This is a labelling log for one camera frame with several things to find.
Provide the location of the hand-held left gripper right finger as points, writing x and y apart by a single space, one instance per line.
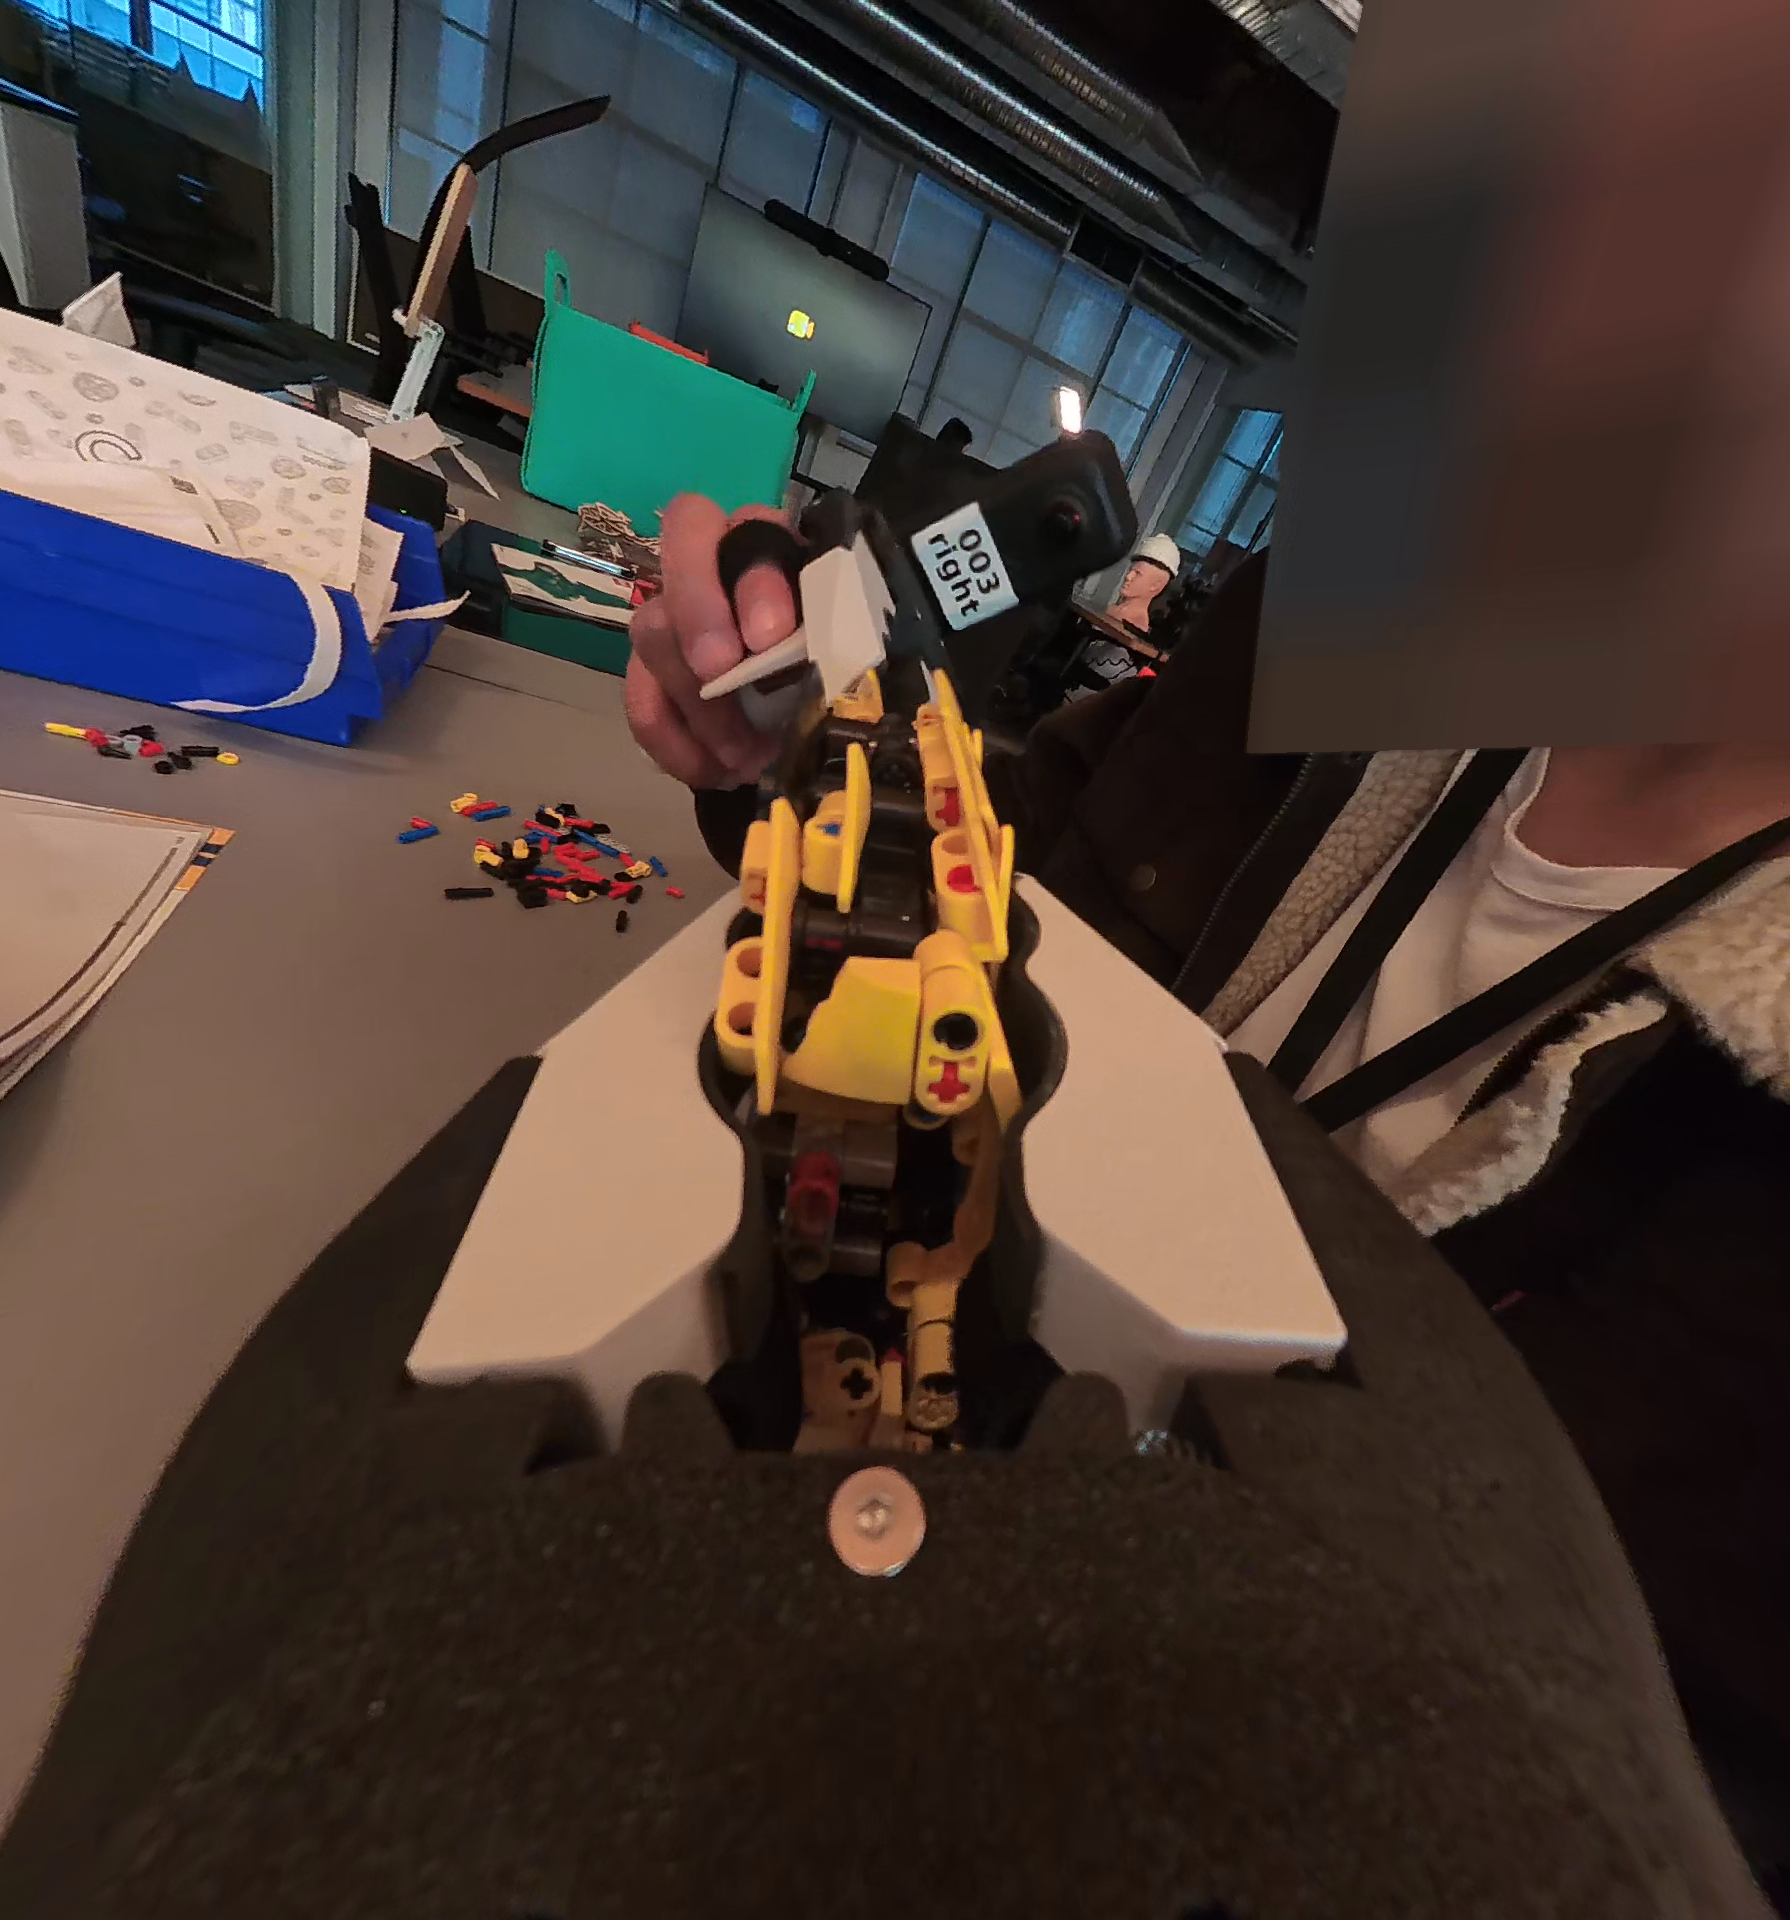
1184 1201

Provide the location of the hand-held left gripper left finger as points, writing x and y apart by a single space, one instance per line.
595 1201

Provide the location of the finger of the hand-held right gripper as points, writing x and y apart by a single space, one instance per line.
847 622

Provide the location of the yellow toy brick car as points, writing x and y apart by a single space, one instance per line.
867 1038

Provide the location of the pile of coloured brick pins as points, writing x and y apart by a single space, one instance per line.
565 862

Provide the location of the instruction booklet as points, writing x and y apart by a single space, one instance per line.
40 929

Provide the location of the person's right forearm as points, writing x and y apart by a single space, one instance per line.
1088 792

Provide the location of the grey desk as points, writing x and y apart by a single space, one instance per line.
307 1048

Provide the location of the person's right hand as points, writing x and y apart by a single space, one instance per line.
684 674

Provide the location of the white hard hat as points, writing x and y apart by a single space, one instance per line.
1155 552

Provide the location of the flat printed box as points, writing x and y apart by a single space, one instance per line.
565 573

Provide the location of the dark fleece-lined jacket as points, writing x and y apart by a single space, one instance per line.
1661 1352

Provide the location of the small cluster of brick pins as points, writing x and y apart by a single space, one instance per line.
127 743

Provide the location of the blue plastic bin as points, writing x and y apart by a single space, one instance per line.
115 603

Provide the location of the white patterned paper bag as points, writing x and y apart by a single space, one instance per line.
88 406

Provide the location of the gridded window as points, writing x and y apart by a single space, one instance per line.
189 32

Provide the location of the large dark wall screen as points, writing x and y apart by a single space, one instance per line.
777 299

